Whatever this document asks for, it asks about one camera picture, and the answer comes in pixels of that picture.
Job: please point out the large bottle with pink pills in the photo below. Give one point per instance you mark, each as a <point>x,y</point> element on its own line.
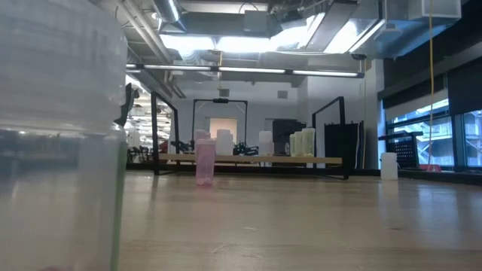
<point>266,145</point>

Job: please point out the black perforated metal stand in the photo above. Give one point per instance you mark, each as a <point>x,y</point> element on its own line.
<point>404,150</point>

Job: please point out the green plant in white pot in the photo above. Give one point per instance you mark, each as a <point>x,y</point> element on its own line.
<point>129,101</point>

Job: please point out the red object by window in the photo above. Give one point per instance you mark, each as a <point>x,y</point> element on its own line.
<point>429,168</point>

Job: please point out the grey ceiling box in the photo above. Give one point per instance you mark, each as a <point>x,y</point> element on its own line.
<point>256,20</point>

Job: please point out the silver ceiling duct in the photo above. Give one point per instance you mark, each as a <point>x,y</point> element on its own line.
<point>165,9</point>

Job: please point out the wooden shelf with black frame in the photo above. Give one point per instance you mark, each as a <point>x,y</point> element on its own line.
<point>244,159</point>

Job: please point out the black standing panel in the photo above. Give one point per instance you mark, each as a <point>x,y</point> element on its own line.
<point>340,145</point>

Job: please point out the dark ceiling dome camera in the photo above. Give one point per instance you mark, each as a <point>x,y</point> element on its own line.
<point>357,56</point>

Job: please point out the long ceiling light tube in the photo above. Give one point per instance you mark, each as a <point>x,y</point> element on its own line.
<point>177,67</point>

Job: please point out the white ceiling air unit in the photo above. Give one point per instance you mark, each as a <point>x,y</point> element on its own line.
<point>433,9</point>

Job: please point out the black background gantry frame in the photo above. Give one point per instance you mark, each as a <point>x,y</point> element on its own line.
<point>220,100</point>

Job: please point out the large bottle with mixed pills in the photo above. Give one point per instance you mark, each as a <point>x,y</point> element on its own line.
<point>56,113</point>

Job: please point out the black background cabinet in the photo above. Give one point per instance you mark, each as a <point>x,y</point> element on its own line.
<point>286,131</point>

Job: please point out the small bottle with yellow pills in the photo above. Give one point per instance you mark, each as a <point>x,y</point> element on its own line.
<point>293,147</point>
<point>309,143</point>
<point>299,146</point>

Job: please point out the large white pill bottle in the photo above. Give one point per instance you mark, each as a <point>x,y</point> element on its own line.
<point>232,145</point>
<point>223,143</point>
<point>389,165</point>

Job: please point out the black background robot arm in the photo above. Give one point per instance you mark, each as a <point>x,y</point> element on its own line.
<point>182,146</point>
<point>244,150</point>

